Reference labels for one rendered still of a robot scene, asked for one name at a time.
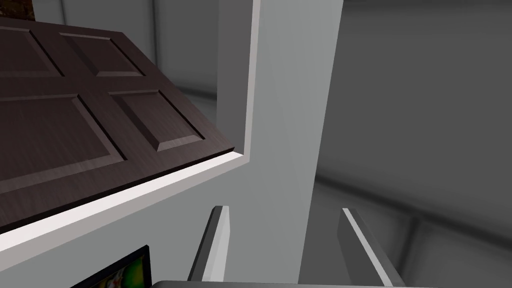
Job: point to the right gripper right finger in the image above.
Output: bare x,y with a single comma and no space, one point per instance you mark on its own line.
366,256

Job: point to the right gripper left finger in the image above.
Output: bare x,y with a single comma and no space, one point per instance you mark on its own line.
212,252

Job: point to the dark brown panelled door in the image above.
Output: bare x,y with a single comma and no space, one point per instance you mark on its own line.
76,116

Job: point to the black framed wall picture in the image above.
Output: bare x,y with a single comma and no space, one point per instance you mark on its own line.
124,272

